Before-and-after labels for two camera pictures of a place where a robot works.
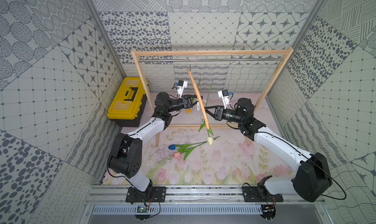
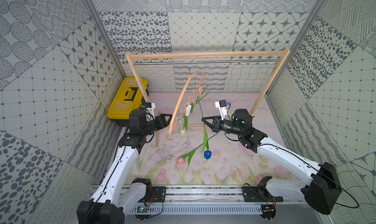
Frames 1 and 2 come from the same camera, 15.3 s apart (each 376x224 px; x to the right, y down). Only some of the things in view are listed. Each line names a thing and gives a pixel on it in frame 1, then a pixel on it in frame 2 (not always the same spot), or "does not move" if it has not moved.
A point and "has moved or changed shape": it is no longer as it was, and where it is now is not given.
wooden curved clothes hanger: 202,104 to 190,76
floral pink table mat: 191,148 does not move
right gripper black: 219,112 to 215,126
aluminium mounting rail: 117,194 does not move
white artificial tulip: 210,141 to 183,132
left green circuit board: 142,209 does not move
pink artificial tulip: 177,155 to 180,161
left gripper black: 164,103 to 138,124
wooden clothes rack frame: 286,50 has moved or changed shape
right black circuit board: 268,211 does not move
